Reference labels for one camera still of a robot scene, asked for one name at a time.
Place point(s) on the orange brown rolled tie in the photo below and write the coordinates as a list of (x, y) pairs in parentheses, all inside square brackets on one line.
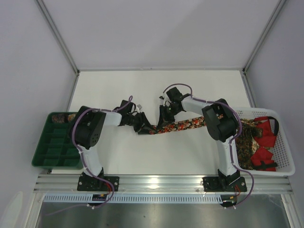
[(70, 117)]

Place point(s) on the aluminium frame post left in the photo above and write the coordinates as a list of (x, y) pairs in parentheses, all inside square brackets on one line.
[(56, 33)]

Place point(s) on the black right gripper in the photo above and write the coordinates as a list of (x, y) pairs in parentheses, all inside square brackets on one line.
[(162, 115)]

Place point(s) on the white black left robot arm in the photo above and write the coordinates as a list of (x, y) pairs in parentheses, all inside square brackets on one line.
[(86, 129)]

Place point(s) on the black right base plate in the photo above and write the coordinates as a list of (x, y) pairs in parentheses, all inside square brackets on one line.
[(211, 184)]

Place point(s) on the aluminium frame post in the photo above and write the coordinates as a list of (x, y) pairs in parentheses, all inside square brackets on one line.
[(56, 33), (265, 32)]

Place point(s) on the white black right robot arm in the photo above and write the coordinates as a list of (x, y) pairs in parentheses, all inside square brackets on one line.
[(222, 124)]

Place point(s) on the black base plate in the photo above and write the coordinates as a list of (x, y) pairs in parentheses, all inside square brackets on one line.
[(211, 184), (87, 183)]

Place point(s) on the green divided plastic tray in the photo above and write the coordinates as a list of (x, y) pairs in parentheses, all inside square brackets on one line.
[(55, 149)]

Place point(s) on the rolled tie in tray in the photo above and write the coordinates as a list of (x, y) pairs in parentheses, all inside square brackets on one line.
[(59, 119)]

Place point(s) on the colourful patterned necktie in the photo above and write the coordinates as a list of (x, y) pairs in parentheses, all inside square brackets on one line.
[(189, 124)]

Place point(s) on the aluminium frame post right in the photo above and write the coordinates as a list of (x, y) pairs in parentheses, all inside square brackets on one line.
[(265, 32)]

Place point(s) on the white slotted cable duct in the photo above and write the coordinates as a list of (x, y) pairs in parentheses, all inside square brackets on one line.
[(134, 198)]

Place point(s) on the aluminium mounting rail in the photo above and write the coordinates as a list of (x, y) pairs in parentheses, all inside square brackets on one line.
[(157, 184)]

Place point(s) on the dark gold patterned tie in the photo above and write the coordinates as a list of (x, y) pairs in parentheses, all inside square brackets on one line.
[(246, 145)]

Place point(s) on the red fabric tie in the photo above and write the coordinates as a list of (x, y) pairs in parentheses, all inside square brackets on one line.
[(262, 159)]

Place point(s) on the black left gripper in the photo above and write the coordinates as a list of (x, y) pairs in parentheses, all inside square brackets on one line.
[(139, 122)]

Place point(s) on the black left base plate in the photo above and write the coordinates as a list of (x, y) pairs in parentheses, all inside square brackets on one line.
[(87, 183)]

